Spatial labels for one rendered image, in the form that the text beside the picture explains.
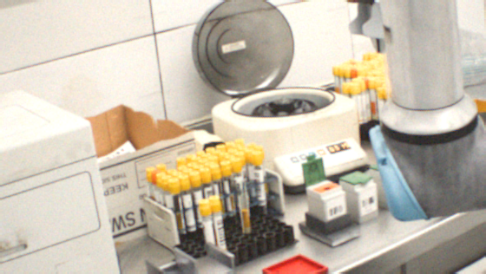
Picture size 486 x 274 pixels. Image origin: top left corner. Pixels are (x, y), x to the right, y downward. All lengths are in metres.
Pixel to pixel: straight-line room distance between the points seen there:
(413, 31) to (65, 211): 0.45
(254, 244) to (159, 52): 0.61
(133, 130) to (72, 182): 0.64
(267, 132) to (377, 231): 0.30
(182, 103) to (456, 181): 0.93
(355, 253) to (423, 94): 0.39
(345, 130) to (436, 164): 0.63
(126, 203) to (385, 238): 0.42
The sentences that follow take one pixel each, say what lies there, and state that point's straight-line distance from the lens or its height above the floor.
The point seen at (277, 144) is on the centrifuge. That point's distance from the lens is 1.46.
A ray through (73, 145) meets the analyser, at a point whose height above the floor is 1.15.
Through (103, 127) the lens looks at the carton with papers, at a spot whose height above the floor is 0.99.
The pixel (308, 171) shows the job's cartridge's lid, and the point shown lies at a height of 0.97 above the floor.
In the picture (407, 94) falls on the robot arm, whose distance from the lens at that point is 0.89.
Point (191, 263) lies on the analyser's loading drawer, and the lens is 1.09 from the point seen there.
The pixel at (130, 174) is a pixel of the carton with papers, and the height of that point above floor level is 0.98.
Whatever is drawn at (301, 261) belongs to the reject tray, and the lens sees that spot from 1.20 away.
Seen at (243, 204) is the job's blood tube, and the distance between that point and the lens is 1.24.
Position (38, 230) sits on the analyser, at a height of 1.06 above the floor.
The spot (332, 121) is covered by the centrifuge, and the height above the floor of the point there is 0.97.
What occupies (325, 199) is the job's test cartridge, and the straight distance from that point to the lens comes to 1.23.
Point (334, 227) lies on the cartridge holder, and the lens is 1.25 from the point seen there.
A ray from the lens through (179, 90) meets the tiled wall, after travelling 1.74.
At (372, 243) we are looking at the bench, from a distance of 1.24.
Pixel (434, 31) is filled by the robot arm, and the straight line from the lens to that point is 0.86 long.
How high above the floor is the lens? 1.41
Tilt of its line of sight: 19 degrees down
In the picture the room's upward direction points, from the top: 7 degrees counter-clockwise
